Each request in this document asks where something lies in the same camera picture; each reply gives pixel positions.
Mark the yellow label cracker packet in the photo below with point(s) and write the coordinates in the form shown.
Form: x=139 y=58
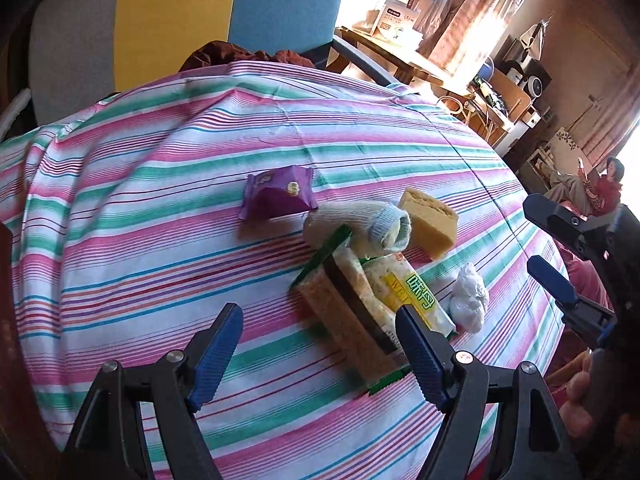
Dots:
x=400 y=285

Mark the person's right hand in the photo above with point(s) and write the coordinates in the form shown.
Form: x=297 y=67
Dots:
x=575 y=390

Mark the black stereo speaker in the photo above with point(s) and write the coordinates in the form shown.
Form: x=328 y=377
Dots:
x=530 y=80

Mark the dark red cloth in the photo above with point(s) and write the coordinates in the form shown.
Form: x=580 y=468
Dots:
x=235 y=55

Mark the purple snack packet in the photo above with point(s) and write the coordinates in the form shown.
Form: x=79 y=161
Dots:
x=275 y=195

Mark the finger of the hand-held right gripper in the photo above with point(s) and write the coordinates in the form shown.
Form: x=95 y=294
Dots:
x=550 y=277
x=555 y=215

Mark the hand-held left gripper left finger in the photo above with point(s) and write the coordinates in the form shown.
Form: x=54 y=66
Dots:
x=220 y=350

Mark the yellow sponge cake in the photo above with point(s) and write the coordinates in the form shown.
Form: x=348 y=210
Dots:
x=430 y=230

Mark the white printed carton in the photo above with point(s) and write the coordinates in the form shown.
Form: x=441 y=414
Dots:
x=405 y=15

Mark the beige patterned curtain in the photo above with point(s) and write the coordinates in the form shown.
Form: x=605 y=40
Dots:
x=475 y=15

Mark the pale sock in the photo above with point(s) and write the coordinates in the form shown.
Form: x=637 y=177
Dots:
x=345 y=220

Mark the striped pink green tablecloth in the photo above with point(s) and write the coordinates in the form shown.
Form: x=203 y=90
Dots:
x=150 y=240

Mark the wooden desk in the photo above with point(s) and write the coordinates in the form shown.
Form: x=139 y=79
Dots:
x=400 y=55

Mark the person's pink garment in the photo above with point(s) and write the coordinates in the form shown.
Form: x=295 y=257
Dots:
x=585 y=275

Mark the white plastic wad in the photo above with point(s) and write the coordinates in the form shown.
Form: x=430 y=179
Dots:
x=470 y=300

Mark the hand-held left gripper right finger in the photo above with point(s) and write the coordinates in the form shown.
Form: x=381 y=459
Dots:
x=420 y=355

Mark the sheer pink curtain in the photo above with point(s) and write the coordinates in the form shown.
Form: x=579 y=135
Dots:
x=610 y=110

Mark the grey yellow blue chair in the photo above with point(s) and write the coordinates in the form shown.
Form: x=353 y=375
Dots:
x=175 y=10

